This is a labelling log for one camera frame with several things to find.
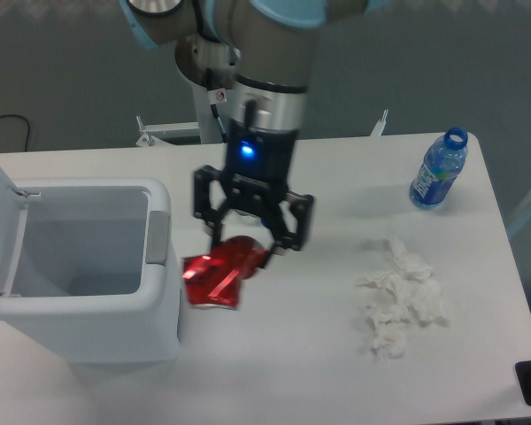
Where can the white trash can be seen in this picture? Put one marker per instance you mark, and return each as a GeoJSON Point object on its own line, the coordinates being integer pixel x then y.
{"type": "Point", "coordinates": [88, 269]}

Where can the blue plastic bottle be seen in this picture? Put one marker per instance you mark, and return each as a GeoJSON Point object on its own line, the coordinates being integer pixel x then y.
{"type": "Point", "coordinates": [441, 165]}

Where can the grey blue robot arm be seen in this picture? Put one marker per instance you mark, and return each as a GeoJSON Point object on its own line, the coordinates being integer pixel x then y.
{"type": "Point", "coordinates": [262, 51]}

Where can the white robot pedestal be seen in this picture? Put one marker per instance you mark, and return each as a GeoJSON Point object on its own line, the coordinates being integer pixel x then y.
{"type": "Point", "coordinates": [203, 106]}

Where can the white metal frame base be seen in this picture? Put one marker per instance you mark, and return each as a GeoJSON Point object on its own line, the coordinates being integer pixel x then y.
{"type": "Point", "coordinates": [159, 135]}

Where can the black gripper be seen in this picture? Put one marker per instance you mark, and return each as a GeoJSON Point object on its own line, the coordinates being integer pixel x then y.
{"type": "Point", "coordinates": [254, 180]}

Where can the crushed red can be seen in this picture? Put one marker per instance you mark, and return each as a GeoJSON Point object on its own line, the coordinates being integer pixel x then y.
{"type": "Point", "coordinates": [214, 279]}

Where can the crumpled white tissue pile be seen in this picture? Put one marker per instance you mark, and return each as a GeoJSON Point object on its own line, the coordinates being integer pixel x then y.
{"type": "Point", "coordinates": [413, 296]}

